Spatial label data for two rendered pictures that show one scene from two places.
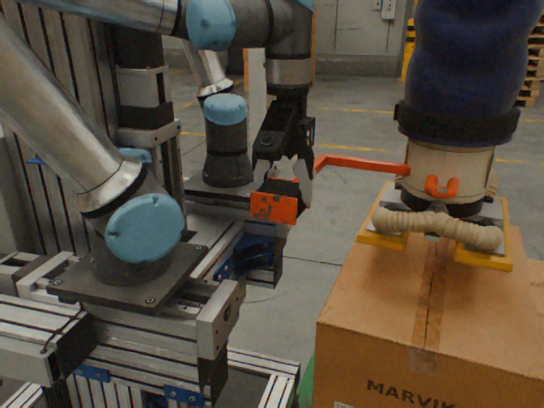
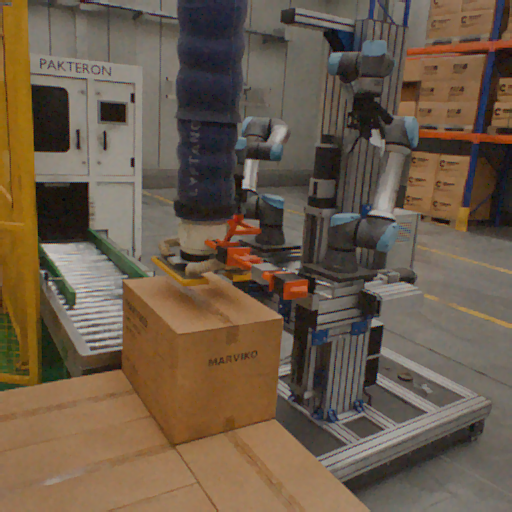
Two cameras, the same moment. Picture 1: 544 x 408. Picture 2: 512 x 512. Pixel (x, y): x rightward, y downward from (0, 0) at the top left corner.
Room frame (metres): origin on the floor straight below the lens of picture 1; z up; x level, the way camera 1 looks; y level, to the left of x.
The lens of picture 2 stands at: (2.23, -1.78, 1.62)
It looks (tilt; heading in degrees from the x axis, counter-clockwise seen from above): 14 degrees down; 127
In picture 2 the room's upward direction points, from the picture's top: 4 degrees clockwise
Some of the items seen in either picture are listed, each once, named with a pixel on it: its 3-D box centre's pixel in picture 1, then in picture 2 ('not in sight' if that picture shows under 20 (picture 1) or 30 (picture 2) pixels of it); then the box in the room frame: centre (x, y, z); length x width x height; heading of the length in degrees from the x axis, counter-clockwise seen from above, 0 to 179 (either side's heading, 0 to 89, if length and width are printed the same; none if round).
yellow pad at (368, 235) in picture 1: (394, 205); (225, 262); (0.96, -0.29, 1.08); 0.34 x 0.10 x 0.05; 157
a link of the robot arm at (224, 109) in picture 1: (225, 121); (345, 229); (1.25, 0.13, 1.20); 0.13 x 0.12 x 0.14; 9
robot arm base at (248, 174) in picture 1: (227, 162); (341, 256); (1.24, 0.13, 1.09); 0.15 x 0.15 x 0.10
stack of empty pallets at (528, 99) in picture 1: (501, 56); not in sight; (7.61, -3.64, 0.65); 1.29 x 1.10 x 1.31; 163
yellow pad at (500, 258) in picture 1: (484, 219); (178, 265); (0.89, -0.46, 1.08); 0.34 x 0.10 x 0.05; 157
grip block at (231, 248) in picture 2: not in sight; (233, 253); (1.15, -0.47, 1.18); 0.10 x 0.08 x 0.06; 67
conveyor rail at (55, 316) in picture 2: not in sight; (41, 292); (-0.64, -0.12, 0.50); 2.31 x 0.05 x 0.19; 158
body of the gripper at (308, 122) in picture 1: (288, 120); (235, 188); (0.78, -0.03, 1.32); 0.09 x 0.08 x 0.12; 157
